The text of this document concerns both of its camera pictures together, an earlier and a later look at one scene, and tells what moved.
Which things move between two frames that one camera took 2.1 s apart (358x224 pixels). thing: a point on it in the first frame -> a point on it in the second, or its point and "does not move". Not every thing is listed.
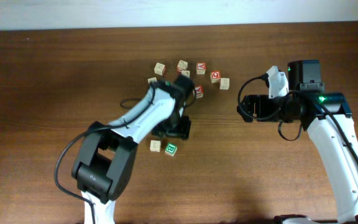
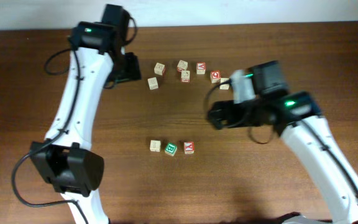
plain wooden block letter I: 155,145 does not move
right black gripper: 258,107 -> 221,112
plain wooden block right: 224,83 does not move
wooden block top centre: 182,65 does not move
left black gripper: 183,134 -> 138,74
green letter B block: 171,149 does not move
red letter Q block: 215,76 does not move
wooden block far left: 152,79 does not move
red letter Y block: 199,90 -> 189,147
